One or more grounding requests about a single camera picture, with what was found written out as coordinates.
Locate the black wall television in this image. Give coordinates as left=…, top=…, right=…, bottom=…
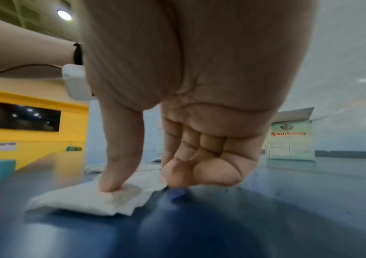
left=0, top=102, right=62, bottom=133

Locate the person's left forearm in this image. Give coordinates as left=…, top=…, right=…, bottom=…
left=0, top=14, right=79, bottom=77

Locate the green white cardboard box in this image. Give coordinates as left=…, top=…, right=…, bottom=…
left=265, top=107, right=317, bottom=162

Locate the crumpled white tissue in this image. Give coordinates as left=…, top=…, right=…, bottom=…
left=85, top=163, right=107, bottom=175

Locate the dark thin cable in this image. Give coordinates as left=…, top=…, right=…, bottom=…
left=0, top=63, right=64, bottom=83

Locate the person's right hand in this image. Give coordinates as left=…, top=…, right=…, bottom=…
left=79, top=0, right=318, bottom=193

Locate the white tissue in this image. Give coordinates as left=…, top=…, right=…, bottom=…
left=25, top=169, right=168, bottom=217
left=85, top=163, right=107, bottom=175

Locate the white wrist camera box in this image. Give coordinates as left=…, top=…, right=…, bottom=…
left=62, top=64, right=95, bottom=101

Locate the round ceiling light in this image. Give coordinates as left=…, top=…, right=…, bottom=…
left=57, top=9, right=73, bottom=21

